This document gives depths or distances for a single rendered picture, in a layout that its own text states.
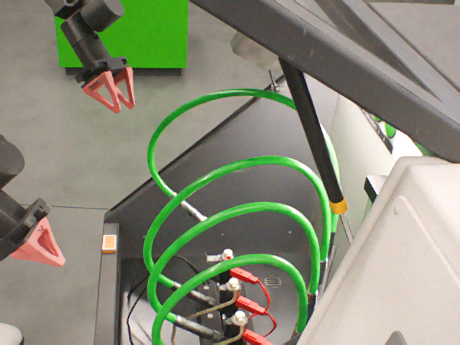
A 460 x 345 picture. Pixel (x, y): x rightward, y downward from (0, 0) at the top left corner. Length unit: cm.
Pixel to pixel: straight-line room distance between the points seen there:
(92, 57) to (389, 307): 78
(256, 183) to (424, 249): 90
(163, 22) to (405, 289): 390
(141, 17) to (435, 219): 390
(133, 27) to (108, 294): 328
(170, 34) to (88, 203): 172
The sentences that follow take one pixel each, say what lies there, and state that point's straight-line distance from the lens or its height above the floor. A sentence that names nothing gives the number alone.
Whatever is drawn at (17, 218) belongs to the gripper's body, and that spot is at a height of 129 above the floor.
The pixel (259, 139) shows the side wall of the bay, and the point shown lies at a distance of 134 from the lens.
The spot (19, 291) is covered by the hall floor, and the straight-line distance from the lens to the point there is 268.
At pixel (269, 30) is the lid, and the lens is 50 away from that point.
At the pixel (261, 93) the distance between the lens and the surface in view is 100.
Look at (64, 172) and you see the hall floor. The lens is 339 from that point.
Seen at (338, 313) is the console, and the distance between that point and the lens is 67.
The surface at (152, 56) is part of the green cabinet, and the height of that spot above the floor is 18.
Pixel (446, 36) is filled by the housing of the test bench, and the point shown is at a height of 150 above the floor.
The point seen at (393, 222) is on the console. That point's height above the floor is 150.
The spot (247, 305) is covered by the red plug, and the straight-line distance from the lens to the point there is 106.
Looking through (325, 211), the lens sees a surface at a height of 127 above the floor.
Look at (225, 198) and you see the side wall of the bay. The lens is 142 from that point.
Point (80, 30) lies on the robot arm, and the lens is 118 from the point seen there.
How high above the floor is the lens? 184
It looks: 33 degrees down
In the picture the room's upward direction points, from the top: 5 degrees clockwise
